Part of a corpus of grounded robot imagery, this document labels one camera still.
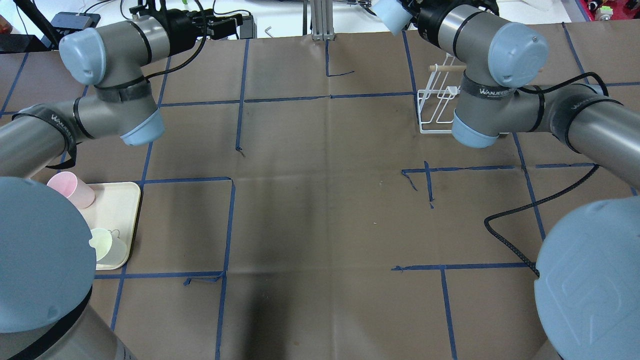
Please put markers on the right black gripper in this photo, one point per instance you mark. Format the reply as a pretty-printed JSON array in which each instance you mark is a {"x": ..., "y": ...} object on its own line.
[{"x": 428, "y": 18}]

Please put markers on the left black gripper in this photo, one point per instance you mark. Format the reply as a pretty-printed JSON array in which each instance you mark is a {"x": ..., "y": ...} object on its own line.
[{"x": 177, "y": 22}]

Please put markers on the light blue plastic cup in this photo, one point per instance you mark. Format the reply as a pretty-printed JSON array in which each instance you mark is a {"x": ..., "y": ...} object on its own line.
[{"x": 392, "y": 13}]

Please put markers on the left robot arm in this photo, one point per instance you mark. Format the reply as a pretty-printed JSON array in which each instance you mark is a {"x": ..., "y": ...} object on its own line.
[{"x": 47, "y": 264}]

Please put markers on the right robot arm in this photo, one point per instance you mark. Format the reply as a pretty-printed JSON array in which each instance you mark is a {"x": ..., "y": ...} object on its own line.
[{"x": 586, "y": 284}]

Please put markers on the pink plastic cup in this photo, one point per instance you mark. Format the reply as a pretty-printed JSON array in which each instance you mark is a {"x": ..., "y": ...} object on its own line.
[{"x": 73, "y": 189}]

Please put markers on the white plastic cup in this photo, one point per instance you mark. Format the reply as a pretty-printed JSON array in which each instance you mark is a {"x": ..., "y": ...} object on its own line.
[{"x": 109, "y": 249}]

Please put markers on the black power adapter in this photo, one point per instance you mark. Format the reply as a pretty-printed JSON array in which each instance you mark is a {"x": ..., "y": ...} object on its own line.
[{"x": 248, "y": 29}]

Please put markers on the cream plastic tray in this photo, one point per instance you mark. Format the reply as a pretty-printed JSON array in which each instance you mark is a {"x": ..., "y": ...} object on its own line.
[{"x": 115, "y": 208}]

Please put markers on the white wire cup rack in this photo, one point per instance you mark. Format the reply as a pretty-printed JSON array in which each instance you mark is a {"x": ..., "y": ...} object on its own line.
[{"x": 434, "y": 102}]

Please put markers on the aluminium frame post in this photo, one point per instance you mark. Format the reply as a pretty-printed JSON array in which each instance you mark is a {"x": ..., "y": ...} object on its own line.
[{"x": 322, "y": 20}]

